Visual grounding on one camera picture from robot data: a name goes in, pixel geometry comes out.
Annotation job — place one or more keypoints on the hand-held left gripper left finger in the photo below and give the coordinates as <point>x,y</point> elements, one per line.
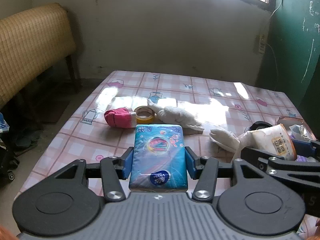
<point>127,162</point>

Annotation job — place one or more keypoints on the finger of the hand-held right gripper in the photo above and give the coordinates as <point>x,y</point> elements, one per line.
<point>275,165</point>
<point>303,147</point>

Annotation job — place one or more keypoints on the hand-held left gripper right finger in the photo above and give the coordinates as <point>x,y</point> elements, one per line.
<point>190,165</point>

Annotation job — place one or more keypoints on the white respirator mask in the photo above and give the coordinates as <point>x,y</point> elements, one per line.
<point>297,130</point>

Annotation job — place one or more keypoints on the white and orange tissue pack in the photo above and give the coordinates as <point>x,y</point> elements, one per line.
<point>272,137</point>

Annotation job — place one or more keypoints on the blue tissue pack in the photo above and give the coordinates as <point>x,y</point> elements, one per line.
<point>157,150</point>

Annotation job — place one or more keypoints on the white sock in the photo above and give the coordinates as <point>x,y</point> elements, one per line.
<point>225,138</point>

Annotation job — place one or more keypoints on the yellow tape roll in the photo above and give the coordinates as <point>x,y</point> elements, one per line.
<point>145,120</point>

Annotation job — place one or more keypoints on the purple tissue pack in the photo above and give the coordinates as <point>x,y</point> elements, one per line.
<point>303,159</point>

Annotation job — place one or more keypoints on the pink checked tablecloth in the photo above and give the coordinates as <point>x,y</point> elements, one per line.
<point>100,140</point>

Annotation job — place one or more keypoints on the beige cup with black lid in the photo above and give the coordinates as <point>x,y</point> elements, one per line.
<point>260,125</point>

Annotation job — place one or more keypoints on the red and pink sock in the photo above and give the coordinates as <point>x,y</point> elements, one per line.
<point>117,117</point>

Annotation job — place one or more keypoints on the dark green slipper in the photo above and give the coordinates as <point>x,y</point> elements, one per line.
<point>25,140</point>

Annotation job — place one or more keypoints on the green door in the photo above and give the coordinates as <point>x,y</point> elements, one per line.
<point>295,42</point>

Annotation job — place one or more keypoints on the dark wheeled stand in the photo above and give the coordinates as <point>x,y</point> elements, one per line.
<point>10,173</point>

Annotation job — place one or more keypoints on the blue plaid cloth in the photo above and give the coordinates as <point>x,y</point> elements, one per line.
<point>2,125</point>

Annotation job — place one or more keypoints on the woven rattan bench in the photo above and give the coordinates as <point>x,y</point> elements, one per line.
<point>32,37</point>

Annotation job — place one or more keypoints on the wall outlet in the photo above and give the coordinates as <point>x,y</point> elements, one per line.
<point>261,45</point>

